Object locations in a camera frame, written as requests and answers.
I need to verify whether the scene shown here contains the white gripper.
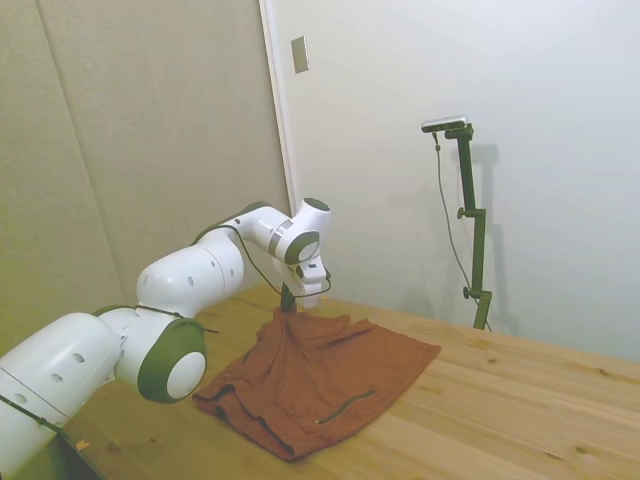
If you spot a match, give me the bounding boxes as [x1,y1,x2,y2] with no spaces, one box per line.
[279,279,322,313]

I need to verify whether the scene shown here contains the rust orange shorts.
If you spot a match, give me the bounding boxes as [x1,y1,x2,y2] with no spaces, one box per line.
[192,307,442,462]

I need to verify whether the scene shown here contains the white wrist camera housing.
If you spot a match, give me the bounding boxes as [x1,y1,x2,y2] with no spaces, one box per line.
[294,258,331,289]

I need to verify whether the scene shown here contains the white door frame trim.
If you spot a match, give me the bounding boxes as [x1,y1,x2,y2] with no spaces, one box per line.
[258,0,311,211]

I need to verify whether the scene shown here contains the thin grey camera cable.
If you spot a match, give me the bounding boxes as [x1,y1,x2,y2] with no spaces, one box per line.
[432,130,476,289]

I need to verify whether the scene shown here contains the dark green camera stand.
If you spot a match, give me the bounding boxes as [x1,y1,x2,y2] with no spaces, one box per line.
[444,124,494,331]

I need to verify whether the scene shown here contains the silver camera on stand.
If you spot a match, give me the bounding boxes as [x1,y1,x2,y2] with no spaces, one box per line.
[421,115,470,133]

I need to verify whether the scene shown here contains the grey wall switch plate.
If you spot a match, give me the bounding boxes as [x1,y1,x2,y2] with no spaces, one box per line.
[290,35,310,75]

